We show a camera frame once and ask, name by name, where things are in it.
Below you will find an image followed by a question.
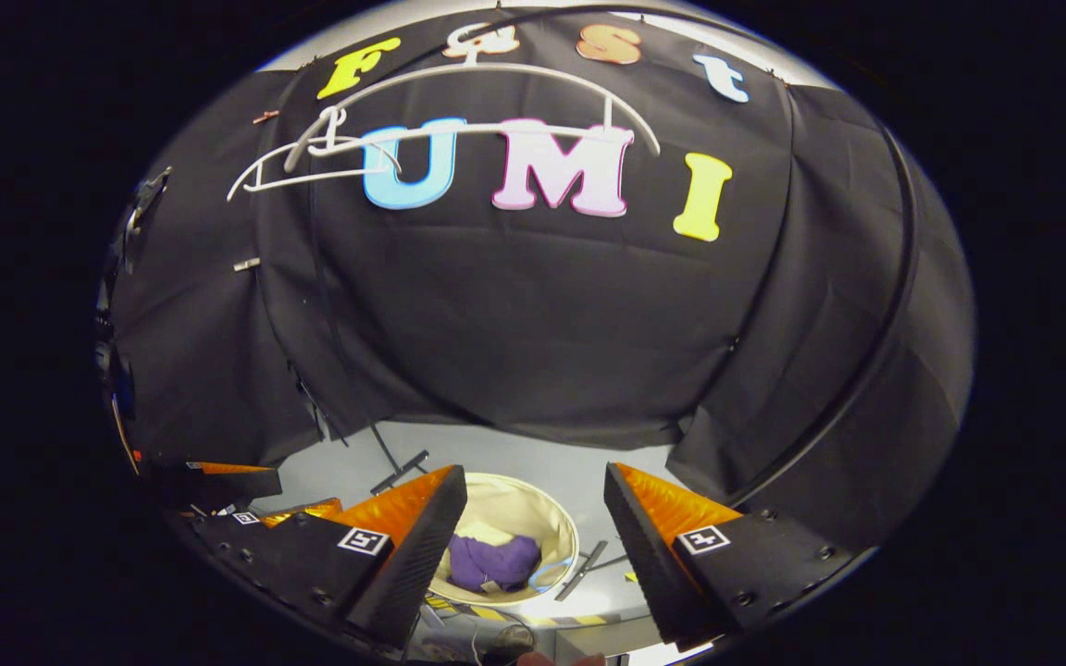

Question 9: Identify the black clothes rack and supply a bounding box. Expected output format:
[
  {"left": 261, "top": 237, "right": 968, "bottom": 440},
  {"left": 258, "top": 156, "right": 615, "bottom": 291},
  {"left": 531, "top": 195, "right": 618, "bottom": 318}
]
[{"left": 306, "top": 5, "right": 923, "bottom": 602}]

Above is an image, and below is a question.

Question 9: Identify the person's dark shoe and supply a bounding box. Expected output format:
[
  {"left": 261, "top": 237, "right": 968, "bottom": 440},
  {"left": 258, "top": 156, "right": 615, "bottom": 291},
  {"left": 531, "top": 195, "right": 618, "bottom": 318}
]
[{"left": 482, "top": 624, "right": 539, "bottom": 665}]

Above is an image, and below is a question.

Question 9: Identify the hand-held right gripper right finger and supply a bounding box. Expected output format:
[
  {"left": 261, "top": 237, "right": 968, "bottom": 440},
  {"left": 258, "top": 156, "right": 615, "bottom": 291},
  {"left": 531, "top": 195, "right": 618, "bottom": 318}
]
[{"left": 603, "top": 462, "right": 869, "bottom": 648}]

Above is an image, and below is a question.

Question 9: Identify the yellow black floor tape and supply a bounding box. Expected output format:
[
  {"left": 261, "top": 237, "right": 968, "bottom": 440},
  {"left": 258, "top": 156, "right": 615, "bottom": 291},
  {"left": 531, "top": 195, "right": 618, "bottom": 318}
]
[{"left": 427, "top": 597, "right": 608, "bottom": 630}]

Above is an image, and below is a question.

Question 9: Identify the cream laundry hamper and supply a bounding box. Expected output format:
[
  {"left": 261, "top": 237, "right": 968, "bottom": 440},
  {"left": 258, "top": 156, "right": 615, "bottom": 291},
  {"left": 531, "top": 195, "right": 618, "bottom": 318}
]
[{"left": 427, "top": 472, "right": 582, "bottom": 609}]

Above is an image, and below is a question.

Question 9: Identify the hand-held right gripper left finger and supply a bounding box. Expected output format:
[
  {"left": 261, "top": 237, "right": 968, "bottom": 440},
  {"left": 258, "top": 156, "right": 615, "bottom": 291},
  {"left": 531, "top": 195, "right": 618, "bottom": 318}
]
[{"left": 195, "top": 464, "right": 469, "bottom": 650}]

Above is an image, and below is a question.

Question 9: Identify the small white clothes hanger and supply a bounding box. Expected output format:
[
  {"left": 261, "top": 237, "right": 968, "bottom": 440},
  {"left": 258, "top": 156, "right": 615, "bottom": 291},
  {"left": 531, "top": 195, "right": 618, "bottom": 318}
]
[{"left": 228, "top": 106, "right": 402, "bottom": 203}]

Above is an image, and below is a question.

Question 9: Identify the large white clothes hanger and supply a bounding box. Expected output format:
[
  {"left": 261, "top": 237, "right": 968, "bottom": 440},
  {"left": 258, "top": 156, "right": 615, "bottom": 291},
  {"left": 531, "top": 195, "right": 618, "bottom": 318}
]
[{"left": 283, "top": 23, "right": 662, "bottom": 173}]

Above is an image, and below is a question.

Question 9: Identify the purple knit top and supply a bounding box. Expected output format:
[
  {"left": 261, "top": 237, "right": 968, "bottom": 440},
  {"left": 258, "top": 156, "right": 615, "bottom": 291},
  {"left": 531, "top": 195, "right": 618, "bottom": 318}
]
[{"left": 448, "top": 534, "right": 543, "bottom": 594}]

